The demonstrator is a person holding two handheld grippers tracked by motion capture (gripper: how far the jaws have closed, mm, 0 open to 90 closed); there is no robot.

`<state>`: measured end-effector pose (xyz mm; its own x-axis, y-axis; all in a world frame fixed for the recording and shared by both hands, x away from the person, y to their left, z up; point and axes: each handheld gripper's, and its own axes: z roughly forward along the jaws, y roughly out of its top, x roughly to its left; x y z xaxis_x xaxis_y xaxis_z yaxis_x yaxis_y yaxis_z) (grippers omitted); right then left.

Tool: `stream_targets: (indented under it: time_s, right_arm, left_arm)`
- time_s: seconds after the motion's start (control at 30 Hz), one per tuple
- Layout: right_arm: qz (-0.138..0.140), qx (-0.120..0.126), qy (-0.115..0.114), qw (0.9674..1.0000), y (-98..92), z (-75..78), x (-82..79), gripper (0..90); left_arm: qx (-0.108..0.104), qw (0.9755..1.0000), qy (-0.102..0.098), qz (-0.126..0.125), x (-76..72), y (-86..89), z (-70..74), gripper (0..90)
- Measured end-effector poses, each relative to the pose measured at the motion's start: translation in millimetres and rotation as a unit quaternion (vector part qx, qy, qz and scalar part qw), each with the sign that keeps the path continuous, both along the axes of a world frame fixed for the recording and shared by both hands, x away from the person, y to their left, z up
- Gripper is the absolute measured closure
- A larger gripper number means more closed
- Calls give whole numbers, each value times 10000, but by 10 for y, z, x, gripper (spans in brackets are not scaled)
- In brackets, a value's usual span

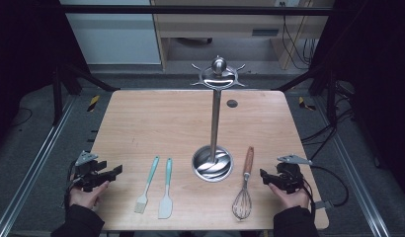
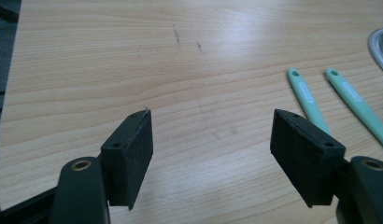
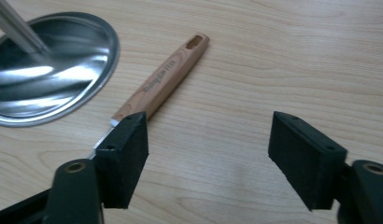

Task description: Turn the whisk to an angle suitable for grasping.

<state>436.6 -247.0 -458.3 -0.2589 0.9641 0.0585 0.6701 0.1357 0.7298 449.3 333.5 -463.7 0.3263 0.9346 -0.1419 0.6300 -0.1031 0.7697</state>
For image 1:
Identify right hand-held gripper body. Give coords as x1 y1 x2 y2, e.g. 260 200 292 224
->
273 153 313 195

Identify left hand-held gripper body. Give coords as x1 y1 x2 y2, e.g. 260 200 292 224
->
70 150 108 194

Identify wooden handled wire whisk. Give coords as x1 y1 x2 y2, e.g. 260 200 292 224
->
231 146 255 221

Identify teal handled white spatula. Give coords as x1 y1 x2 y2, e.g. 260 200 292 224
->
157 157 174 220

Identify steel utensil rack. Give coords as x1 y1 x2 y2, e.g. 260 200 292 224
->
190 55 248 184

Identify person's right hand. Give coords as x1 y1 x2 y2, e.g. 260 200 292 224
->
268 182 311 211

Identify person's left hand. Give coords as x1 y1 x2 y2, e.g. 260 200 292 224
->
68 180 112 211

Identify grey tape strip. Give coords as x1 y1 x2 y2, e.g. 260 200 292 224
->
313 199 335 210

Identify yellow black striped tape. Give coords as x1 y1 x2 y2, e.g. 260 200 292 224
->
297 96 317 113
87 95 102 113

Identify white cabinet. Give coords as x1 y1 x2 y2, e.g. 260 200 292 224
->
59 0 162 65

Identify light wooden desk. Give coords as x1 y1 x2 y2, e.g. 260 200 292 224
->
150 0 335 71

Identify left hand-held gripper cable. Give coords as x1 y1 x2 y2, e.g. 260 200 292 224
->
62 159 80 211

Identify hand-held gripper cable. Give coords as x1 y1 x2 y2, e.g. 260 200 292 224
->
62 159 80 211
302 164 351 218

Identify aluminium floor rail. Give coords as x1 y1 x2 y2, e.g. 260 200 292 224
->
312 96 393 237
0 96 77 237

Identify right hand-held gripper cable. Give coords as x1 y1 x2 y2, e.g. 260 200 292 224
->
302 164 351 218

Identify black floor cables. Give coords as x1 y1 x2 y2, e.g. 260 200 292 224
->
300 107 356 162

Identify thin black floor cable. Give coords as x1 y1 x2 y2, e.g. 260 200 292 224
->
10 107 35 128

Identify black frame strut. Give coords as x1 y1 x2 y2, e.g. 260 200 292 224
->
275 63 339 126
51 62 122 126

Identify black hanging cables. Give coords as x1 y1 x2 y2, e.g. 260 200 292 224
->
281 2 319 71

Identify black horizontal frame bar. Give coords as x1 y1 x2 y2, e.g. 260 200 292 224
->
58 5 334 16

